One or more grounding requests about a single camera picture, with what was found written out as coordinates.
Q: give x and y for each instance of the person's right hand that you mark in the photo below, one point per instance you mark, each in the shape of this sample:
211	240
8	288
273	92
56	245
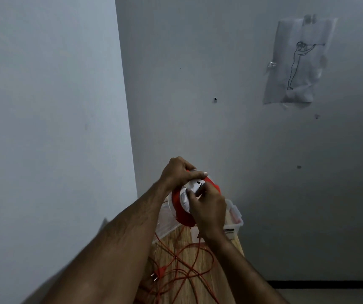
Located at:
209	210

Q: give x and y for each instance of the person's left thumb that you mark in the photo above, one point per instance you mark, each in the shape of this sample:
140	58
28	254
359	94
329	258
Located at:
197	173

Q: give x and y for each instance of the orange power plug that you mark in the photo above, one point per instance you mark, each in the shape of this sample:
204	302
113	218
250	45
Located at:
155	274

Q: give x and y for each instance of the paper sheet with figure drawing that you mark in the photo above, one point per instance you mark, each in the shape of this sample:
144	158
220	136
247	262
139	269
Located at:
298	60

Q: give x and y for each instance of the person's right thumb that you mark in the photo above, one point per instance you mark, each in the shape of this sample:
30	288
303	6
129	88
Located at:
190	197

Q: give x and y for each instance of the person's right forearm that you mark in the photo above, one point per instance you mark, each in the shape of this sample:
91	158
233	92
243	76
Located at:
241	272

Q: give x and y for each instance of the clear plastic storage box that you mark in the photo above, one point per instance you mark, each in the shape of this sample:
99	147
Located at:
232	218

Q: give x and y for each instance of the person's left forearm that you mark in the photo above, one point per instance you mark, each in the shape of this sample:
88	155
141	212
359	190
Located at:
115	246

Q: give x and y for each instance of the person's left hand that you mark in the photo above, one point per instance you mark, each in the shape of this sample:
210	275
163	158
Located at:
175	174

